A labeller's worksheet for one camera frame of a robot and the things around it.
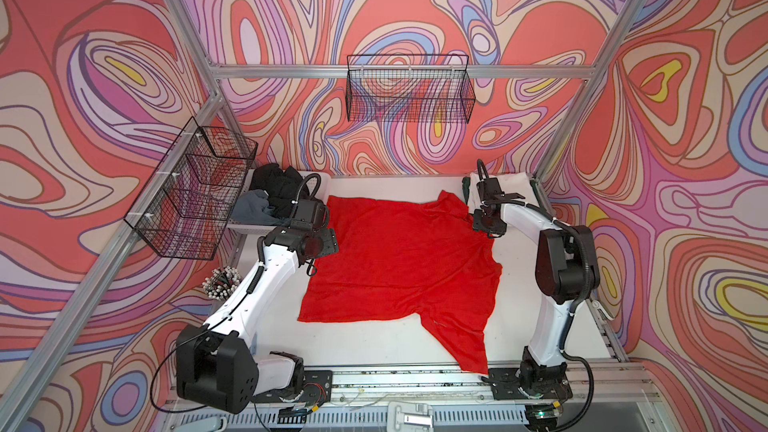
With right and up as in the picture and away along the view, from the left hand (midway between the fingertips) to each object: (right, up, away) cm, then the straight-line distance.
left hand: (327, 241), depth 84 cm
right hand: (+51, +2, +16) cm, 53 cm away
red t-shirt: (+24, -8, +13) cm, 28 cm away
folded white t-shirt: (+65, +19, +27) cm, 73 cm away
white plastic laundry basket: (-6, +20, +21) cm, 29 cm away
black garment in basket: (-20, +17, +21) cm, 33 cm away
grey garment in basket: (-28, +9, +14) cm, 33 cm away
